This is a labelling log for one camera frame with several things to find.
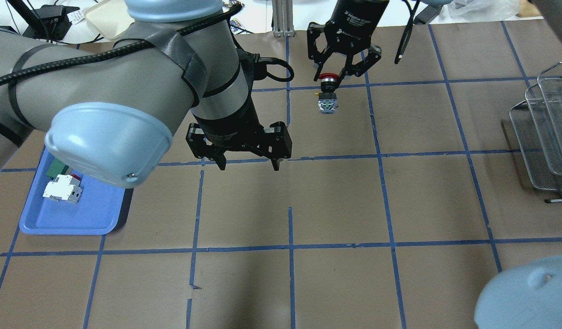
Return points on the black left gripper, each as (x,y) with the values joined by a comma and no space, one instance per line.
(229,124)

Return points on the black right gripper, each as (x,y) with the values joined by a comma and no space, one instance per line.
(357,17)

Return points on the red emergency push button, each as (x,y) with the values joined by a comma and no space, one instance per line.
(327,98)

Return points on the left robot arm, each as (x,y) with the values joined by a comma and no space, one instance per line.
(113,115)

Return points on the black power adapter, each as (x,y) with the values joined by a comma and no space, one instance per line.
(427,15)

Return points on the blue plastic tray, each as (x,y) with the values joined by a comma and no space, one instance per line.
(103,208)

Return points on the white circuit breaker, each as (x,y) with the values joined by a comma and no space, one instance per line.
(64,188)

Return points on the beige plastic tray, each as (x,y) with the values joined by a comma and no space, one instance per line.
(109,17)

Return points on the aluminium frame post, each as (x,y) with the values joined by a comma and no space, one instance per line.
(282,18)

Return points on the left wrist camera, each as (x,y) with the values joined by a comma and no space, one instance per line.
(255,68)

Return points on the green limit switch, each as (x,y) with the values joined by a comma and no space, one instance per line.
(57,167)

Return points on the wire mesh shelf basket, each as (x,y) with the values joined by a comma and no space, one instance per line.
(537,123)

